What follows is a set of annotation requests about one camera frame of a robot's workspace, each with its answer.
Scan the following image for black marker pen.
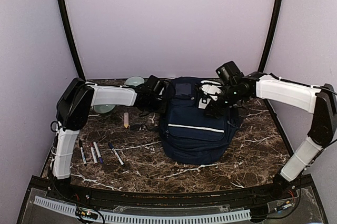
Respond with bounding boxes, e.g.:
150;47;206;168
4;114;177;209
78;140;87;167

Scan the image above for black right frame post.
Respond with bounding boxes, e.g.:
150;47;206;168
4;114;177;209
258;0;282;72

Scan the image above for small circuit board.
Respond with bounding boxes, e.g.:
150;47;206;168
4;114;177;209
75;208;98;220

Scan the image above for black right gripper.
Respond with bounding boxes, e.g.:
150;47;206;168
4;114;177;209
203;84;245;119

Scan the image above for grey slotted cable duct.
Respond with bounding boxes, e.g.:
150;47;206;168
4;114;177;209
33;196;252;223

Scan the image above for black frame post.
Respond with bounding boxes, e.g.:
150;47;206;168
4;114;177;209
258;0;282;72
57;0;86;80

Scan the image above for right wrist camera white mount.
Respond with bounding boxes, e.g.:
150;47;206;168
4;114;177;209
196;80;222;101

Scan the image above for black left frame post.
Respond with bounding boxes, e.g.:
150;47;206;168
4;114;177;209
57;0;86;80

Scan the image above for celadon bowl rear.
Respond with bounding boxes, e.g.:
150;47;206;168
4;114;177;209
125;76;145;87

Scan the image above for navy blue student backpack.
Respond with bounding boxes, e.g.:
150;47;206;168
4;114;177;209
130;76;244;166

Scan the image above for purple tip white marker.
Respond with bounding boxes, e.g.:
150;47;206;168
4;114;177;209
93;141;104;164

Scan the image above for blue cap marker pen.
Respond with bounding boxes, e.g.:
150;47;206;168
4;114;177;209
108;142;124;166

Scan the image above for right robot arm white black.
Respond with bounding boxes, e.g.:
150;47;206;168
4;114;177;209
200;61;336;200

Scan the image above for celadon bowl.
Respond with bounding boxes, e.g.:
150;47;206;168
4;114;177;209
93;105;116;116
125;76;145;87

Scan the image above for red cap marker pen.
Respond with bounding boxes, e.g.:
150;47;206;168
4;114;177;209
90;142;98;166

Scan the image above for celadon bowl front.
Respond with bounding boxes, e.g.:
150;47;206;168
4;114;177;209
93;105;116;116

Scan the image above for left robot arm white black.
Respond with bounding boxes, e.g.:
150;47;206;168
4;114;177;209
51;75;168;180

